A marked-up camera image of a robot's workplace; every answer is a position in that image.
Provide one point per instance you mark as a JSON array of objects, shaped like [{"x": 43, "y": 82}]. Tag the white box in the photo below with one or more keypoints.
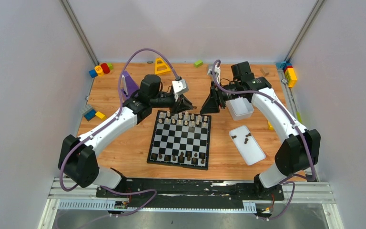
[{"x": 240, "y": 108}]

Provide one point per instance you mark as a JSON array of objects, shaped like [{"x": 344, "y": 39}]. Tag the purple metronome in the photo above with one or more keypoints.
[{"x": 129, "y": 86}]

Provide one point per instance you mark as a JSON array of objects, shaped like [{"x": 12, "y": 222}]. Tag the yellow cylinder block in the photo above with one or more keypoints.
[{"x": 99, "y": 70}]

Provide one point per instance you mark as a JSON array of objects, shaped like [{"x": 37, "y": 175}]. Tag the grey blue brick left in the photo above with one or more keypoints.
[{"x": 88, "y": 112}]

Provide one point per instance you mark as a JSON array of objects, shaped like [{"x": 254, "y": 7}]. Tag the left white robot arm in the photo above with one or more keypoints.
[{"x": 78, "y": 157}]

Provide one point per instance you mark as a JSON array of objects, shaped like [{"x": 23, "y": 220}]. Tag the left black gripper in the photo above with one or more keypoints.
[{"x": 177, "y": 100}]

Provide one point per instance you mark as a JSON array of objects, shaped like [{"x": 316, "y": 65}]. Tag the yellow brick stack right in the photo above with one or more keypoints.
[{"x": 290, "y": 77}]

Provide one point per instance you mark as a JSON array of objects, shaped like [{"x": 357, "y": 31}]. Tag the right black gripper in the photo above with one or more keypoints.
[{"x": 211, "y": 105}]

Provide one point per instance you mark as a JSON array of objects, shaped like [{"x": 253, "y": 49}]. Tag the blue block left corner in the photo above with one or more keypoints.
[{"x": 93, "y": 73}]

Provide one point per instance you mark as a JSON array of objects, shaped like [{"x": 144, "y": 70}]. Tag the small yellow block right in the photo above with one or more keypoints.
[{"x": 270, "y": 127}]

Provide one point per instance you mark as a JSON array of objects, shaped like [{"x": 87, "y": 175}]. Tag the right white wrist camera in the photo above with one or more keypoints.
[{"x": 217, "y": 71}]

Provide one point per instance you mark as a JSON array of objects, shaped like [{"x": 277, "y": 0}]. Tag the red cylinder block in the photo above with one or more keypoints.
[{"x": 105, "y": 68}]

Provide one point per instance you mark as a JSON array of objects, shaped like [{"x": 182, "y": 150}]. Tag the yellow triangle toy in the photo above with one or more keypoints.
[{"x": 161, "y": 67}]

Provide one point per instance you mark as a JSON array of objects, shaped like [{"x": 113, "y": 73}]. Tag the dark chess pieces pile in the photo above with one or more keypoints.
[{"x": 242, "y": 138}]

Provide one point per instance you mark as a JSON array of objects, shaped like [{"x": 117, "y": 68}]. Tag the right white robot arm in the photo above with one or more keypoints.
[{"x": 299, "y": 149}]

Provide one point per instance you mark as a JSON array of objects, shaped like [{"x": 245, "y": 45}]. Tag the small yellow block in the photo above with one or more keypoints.
[
  {"x": 100, "y": 115},
  {"x": 270, "y": 127}
]

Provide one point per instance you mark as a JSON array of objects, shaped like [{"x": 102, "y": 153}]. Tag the green block top centre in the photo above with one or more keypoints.
[{"x": 198, "y": 63}]

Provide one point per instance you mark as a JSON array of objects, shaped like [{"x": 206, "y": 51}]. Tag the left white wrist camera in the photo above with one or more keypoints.
[{"x": 180, "y": 87}]

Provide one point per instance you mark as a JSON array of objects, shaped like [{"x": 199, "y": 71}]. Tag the black white chessboard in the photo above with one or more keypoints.
[{"x": 181, "y": 140}]

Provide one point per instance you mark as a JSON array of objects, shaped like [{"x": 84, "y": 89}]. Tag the small yellow block left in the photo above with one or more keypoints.
[{"x": 100, "y": 115}]

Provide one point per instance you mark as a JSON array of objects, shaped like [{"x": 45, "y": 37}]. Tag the white box lid tray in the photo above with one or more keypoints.
[{"x": 251, "y": 152}]

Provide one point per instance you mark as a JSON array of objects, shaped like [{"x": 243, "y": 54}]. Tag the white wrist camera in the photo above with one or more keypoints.
[
  {"x": 180, "y": 87},
  {"x": 217, "y": 71}
]

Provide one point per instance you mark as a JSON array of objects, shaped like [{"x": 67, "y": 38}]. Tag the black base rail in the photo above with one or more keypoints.
[{"x": 205, "y": 194}]

